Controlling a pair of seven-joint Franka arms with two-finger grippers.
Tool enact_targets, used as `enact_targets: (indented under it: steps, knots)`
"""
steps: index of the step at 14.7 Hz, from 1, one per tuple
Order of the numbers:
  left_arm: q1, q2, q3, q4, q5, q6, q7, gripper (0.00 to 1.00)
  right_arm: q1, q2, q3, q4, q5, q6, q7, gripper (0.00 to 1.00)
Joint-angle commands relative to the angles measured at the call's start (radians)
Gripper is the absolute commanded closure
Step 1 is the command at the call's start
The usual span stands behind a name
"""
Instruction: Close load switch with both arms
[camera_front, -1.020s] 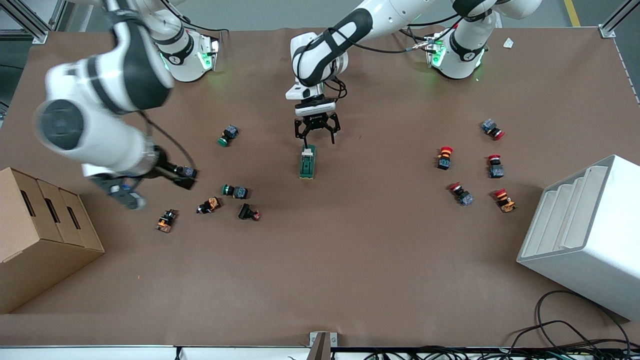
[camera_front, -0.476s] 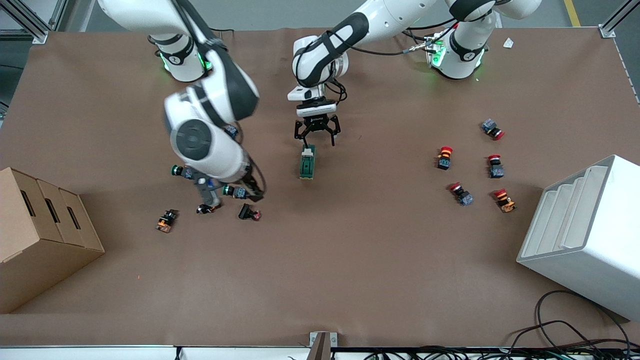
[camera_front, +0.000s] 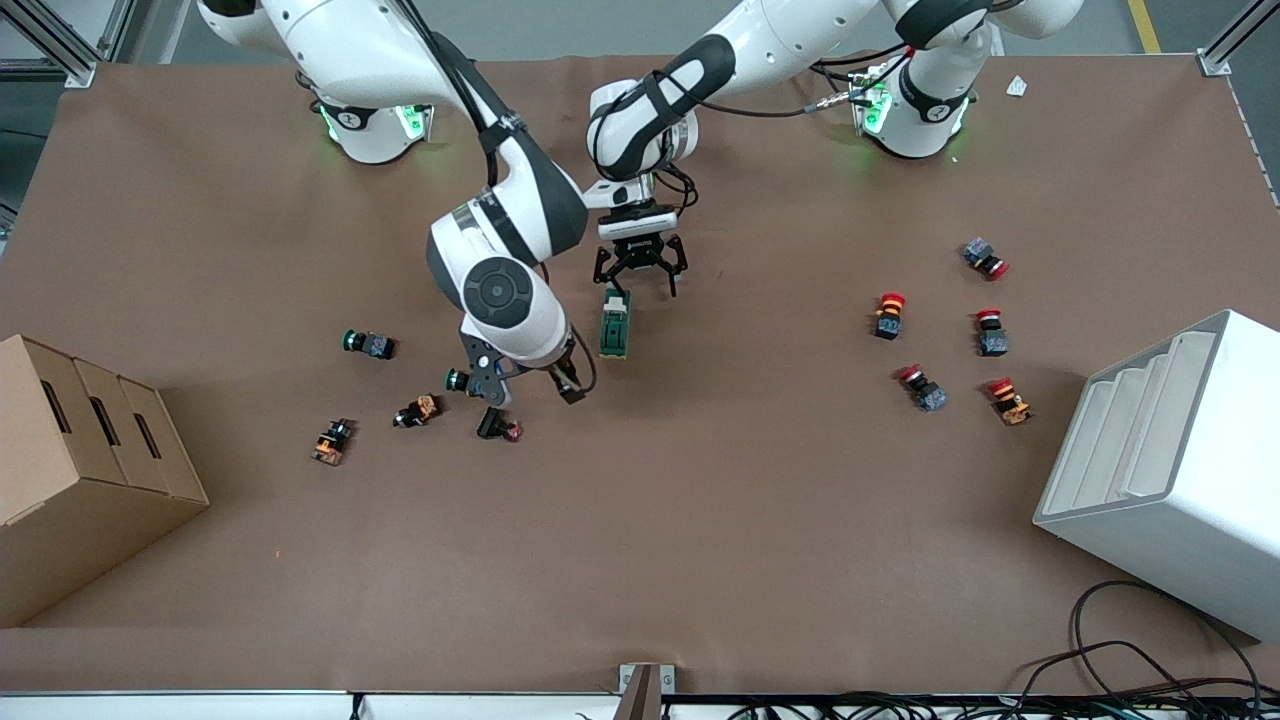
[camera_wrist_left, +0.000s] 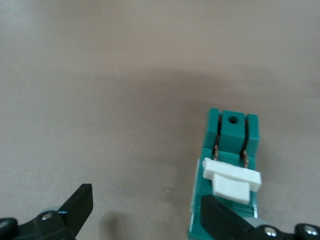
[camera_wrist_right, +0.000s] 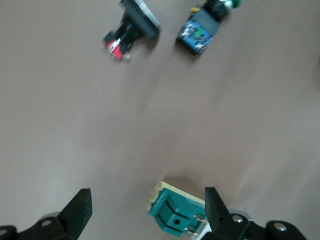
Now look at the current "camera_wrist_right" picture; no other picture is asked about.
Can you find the black square pushbutton red terminal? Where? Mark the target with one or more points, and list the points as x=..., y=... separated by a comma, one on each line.
x=135, y=27

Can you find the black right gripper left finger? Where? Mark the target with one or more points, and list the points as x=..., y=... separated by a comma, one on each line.
x=62, y=225

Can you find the green pushbutton blue contact block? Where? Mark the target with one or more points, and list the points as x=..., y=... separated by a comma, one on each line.
x=200, y=27

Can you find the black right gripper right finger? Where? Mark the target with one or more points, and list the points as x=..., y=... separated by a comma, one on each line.
x=225, y=225

